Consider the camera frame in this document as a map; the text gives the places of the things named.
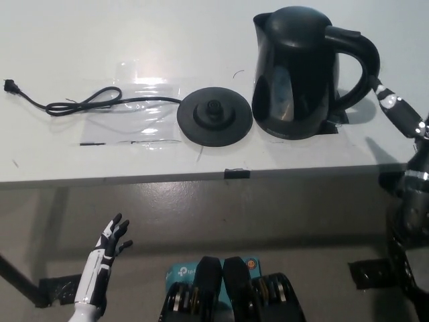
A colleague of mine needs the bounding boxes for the right robot hand black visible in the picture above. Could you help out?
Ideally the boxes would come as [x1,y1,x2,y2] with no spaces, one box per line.
[369,75,429,178]

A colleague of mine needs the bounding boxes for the black electric kettle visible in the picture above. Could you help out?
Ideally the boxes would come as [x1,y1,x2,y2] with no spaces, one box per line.
[251,7,381,141]

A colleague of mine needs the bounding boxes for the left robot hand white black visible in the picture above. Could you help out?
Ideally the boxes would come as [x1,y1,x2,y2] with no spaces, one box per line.
[74,212,134,307]

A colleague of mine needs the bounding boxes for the black floor tape patch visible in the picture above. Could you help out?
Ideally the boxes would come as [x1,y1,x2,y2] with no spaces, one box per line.
[38,274,83,308]

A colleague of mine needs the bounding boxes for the black power cord with plug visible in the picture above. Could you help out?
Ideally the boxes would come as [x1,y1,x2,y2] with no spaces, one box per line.
[2,78,184,118]

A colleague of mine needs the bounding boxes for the small black tape strip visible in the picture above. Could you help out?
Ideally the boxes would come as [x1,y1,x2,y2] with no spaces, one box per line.
[223,167,251,180]

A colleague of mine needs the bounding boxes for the round black kettle base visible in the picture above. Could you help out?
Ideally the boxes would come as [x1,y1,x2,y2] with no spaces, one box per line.
[176,86,253,148]

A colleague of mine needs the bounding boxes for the clear plastic film sheet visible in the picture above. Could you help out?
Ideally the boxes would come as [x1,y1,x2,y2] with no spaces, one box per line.
[79,62,184,148]

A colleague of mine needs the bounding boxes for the black tape square patch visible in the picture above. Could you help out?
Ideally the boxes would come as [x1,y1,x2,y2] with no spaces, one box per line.
[320,109,349,136]

